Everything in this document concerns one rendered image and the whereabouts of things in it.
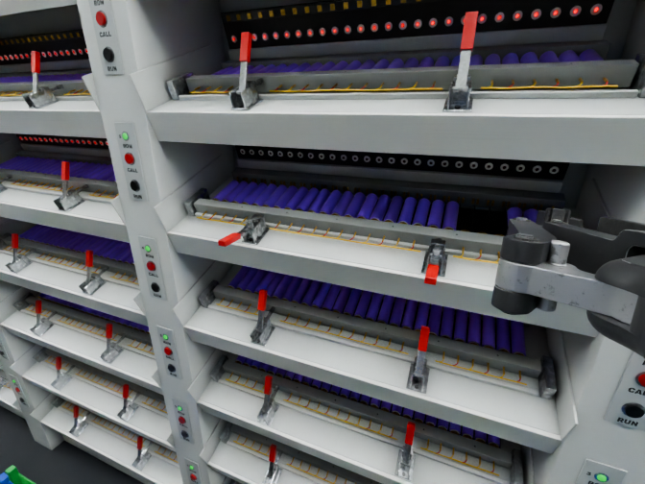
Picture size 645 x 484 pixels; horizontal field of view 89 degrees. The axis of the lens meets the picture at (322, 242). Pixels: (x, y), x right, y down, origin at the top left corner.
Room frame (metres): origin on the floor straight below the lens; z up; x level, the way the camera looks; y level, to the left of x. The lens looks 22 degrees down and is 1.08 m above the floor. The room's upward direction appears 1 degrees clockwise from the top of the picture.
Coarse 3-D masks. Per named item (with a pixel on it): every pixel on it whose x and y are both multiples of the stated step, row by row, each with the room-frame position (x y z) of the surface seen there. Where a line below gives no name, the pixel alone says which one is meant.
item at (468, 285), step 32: (224, 160) 0.67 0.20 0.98; (256, 160) 0.64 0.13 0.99; (192, 192) 0.58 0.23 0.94; (192, 224) 0.53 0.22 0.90; (224, 224) 0.52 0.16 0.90; (224, 256) 0.49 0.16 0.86; (256, 256) 0.46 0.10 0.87; (288, 256) 0.43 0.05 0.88; (320, 256) 0.42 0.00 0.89; (352, 256) 0.41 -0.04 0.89; (384, 256) 0.41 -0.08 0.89; (416, 256) 0.40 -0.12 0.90; (448, 256) 0.39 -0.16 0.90; (384, 288) 0.39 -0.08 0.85; (416, 288) 0.37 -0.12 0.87; (448, 288) 0.35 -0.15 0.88; (480, 288) 0.34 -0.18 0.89; (512, 320) 0.34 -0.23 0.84; (544, 320) 0.32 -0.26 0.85; (576, 320) 0.31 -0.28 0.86
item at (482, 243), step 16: (208, 208) 0.54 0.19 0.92; (224, 208) 0.53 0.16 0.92; (240, 208) 0.52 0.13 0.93; (256, 208) 0.51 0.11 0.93; (272, 208) 0.51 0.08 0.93; (240, 224) 0.50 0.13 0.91; (288, 224) 0.49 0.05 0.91; (304, 224) 0.48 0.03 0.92; (320, 224) 0.47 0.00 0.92; (336, 224) 0.45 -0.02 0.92; (352, 224) 0.45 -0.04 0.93; (368, 224) 0.44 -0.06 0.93; (384, 224) 0.44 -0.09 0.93; (400, 224) 0.43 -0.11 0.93; (400, 240) 0.42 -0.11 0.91; (416, 240) 0.41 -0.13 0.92; (448, 240) 0.40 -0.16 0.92; (464, 240) 0.39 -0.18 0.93; (480, 240) 0.38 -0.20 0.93; (496, 240) 0.38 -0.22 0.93; (480, 256) 0.37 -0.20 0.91
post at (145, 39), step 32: (128, 0) 0.52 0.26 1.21; (160, 0) 0.57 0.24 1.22; (192, 0) 0.64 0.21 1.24; (128, 32) 0.52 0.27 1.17; (160, 32) 0.57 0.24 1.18; (192, 32) 0.63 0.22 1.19; (96, 64) 0.55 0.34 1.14; (128, 64) 0.52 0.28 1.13; (128, 96) 0.53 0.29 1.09; (160, 160) 0.53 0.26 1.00; (192, 160) 0.59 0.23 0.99; (128, 192) 0.54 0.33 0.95; (160, 192) 0.52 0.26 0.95; (128, 224) 0.55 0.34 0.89; (160, 224) 0.52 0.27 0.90; (160, 256) 0.53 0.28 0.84; (192, 256) 0.56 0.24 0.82; (160, 320) 0.54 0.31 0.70; (160, 352) 0.55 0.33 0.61; (192, 352) 0.53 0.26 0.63; (192, 416) 0.52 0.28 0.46; (192, 448) 0.53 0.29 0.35
